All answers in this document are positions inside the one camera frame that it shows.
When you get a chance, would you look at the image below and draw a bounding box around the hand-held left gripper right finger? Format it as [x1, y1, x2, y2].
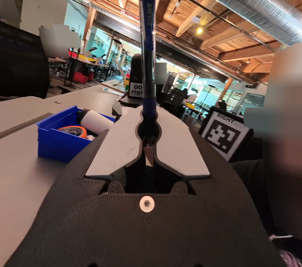
[153, 106, 211, 180]

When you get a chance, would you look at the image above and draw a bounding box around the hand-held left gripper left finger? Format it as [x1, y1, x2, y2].
[85, 105, 145, 177]

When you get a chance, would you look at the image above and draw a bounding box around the blue plastic bin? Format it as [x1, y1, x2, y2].
[36, 105, 116, 163]

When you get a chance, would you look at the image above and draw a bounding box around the blue pen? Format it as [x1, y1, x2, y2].
[136, 0, 158, 168]

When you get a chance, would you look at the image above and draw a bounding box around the white bottle with black cap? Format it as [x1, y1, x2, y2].
[76, 108, 115, 135]

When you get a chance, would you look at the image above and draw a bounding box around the orange tape roll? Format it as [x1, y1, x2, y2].
[57, 126, 88, 139]

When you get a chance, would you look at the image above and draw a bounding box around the black labelled device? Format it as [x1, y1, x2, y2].
[119, 53, 156, 108]

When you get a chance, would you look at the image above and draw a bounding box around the red storage bin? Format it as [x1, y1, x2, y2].
[73, 72, 89, 83]

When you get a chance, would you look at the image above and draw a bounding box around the cluttered work table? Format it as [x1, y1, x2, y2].
[68, 49, 114, 83]

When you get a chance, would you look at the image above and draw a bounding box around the slim silver ventilation duct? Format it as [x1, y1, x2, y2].
[33, 0, 243, 83]

